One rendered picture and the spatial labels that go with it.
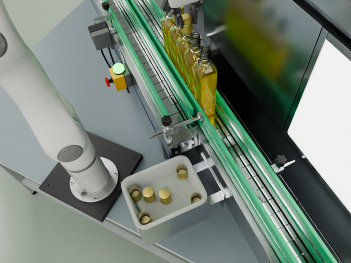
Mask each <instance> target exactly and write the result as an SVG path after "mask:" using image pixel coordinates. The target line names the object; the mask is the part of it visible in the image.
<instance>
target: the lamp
mask: <svg viewBox="0 0 351 263"><path fill-rule="evenodd" d="M113 72H114V74H116V75H121V74H123V73H124V72H125V69H124V66H123V64H121V63H116V64H114V66H113Z"/></svg>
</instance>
